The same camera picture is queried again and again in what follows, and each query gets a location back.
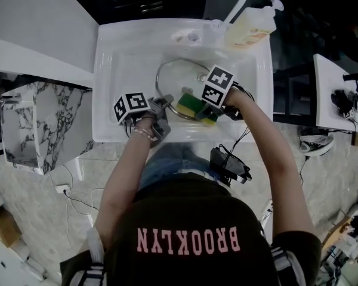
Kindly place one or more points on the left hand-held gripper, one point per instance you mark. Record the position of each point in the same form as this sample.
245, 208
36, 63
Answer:
131, 106

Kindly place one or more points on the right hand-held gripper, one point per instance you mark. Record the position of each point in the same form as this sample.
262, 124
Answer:
217, 79

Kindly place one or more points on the yellow green sponge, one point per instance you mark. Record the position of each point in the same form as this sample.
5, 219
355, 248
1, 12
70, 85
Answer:
189, 101

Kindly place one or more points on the glass pot lid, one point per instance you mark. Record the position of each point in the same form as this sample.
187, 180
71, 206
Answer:
179, 76

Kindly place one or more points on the person's left forearm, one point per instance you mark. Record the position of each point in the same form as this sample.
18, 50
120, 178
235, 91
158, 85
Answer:
125, 174

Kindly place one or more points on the person's right forearm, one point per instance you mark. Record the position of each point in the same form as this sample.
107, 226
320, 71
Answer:
265, 147

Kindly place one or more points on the white washboard sink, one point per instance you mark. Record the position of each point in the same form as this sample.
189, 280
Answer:
131, 70

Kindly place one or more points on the black battery pack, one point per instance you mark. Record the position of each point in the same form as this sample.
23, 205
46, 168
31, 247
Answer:
226, 162

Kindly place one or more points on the person's blue jeans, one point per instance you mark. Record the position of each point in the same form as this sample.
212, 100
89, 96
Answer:
167, 165

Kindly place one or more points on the gold shield sticker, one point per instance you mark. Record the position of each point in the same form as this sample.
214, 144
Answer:
180, 37

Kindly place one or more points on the purple shield sticker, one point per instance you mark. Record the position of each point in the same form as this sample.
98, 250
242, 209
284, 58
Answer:
192, 36

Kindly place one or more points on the black metal stand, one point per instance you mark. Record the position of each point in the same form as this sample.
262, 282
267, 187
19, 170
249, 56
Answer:
295, 112

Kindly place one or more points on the pale yellow pump bottle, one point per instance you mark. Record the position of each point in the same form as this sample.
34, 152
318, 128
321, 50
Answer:
247, 25

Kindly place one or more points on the person's dark t-shirt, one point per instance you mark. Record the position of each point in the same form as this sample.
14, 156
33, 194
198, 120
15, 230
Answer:
182, 213

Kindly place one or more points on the white faucet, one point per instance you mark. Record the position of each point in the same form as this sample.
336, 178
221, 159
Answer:
238, 1

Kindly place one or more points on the marble pattern cabinet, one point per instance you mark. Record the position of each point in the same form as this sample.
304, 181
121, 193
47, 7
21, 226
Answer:
47, 121

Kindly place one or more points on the white side table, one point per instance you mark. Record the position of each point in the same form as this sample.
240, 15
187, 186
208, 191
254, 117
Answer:
328, 100

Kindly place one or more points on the white power strip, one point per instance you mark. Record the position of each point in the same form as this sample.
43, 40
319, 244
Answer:
62, 188

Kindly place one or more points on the white partition panel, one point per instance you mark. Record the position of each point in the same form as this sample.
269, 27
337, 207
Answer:
32, 40

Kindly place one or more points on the black faucet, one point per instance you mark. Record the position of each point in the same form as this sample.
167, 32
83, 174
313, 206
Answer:
352, 77

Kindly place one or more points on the wooden board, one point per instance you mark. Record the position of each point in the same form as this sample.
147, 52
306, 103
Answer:
338, 231

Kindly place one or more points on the cardboard box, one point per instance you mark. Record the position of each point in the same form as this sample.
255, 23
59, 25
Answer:
4, 228

